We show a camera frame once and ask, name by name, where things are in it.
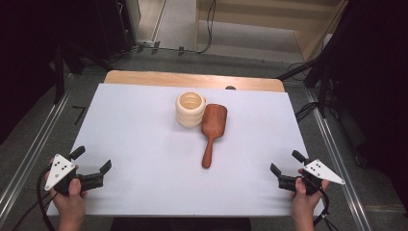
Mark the light wooden table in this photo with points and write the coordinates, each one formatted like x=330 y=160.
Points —
x=166 y=78

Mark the cream ribbed cup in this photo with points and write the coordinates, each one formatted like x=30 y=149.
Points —
x=190 y=112

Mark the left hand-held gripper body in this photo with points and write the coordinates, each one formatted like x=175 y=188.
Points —
x=59 y=171

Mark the person's right hand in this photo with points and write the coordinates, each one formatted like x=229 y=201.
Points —
x=303 y=205

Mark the dark round table knob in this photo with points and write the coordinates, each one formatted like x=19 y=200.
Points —
x=230 y=87

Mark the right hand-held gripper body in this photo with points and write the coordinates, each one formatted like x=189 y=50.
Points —
x=324 y=172

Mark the brown wooden hairbrush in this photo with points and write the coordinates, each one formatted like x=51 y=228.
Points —
x=214 y=120

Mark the black metal stand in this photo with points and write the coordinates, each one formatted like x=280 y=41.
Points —
x=323 y=86
x=59 y=75

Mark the white power strip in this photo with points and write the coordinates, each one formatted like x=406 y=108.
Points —
x=146 y=42

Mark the white board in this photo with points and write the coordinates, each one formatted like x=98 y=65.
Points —
x=154 y=160

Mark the beige wooden frame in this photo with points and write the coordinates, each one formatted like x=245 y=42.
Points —
x=308 y=16

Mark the black cabinet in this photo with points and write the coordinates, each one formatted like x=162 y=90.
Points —
x=115 y=25

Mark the person's left hand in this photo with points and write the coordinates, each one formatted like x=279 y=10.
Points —
x=70 y=205

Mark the silver metal floor rail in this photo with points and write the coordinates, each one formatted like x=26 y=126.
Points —
x=340 y=160
x=35 y=154

